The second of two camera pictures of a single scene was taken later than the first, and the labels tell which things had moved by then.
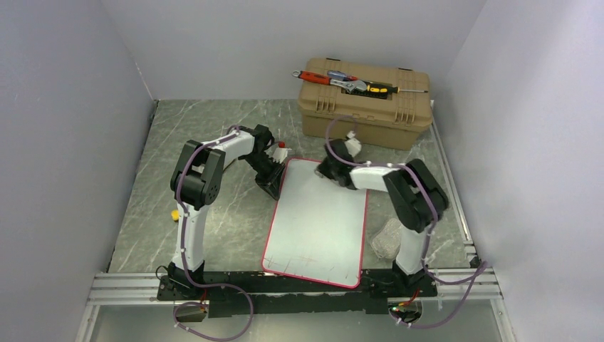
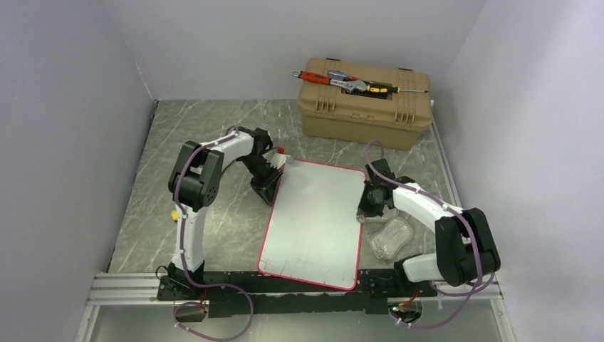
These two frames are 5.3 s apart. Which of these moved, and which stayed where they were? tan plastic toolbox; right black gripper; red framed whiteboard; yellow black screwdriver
Moved: right black gripper
Stayed: red framed whiteboard; tan plastic toolbox; yellow black screwdriver
